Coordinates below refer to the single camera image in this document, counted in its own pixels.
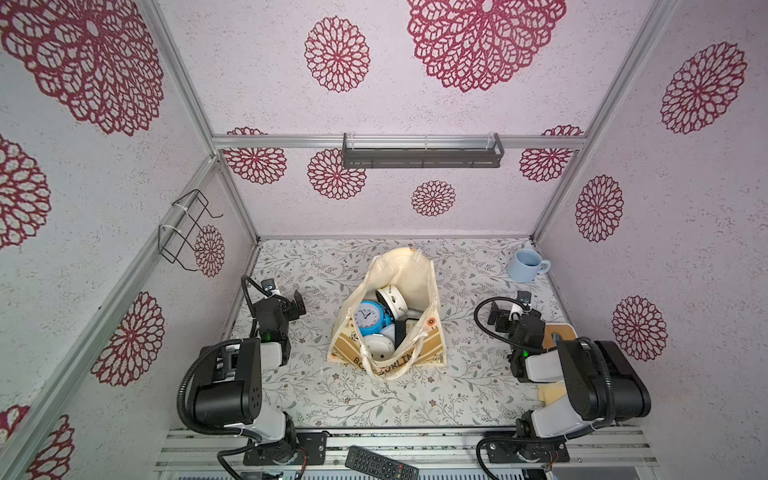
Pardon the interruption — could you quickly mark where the blue twin bell alarm clock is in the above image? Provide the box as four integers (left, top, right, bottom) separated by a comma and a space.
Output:
353, 300, 393, 336

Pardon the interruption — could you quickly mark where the beige canvas tote bag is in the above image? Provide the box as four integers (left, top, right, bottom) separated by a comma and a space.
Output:
327, 248, 447, 382

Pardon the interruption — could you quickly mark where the black square alarm clock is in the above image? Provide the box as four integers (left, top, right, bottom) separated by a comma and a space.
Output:
392, 319, 418, 348

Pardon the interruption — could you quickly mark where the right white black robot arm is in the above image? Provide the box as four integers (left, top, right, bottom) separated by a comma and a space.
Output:
473, 296, 651, 479

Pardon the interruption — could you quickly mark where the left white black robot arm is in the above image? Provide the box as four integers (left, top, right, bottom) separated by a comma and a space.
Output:
176, 275, 306, 465

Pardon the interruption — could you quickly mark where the white wooden top box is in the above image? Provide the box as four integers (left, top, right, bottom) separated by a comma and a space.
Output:
542, 323, 578, 350

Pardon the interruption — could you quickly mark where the yellow cloth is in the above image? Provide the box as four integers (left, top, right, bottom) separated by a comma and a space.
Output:
537, 380, 567, 405

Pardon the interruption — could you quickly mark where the light blue mug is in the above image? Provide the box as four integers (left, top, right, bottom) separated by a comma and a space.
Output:
506, 248, 552, 283

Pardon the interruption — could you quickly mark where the black remote control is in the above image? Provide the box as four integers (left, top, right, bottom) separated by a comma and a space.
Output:
345, 446, 419, 480

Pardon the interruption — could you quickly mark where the black wire wall rack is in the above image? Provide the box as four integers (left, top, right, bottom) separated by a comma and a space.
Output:
156, 189, 223, 272

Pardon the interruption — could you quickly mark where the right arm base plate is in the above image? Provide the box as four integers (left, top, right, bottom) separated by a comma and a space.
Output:
483, 432, 571, 464

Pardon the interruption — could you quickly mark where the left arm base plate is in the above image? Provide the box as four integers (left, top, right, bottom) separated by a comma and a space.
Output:
243, 431, 330, 467

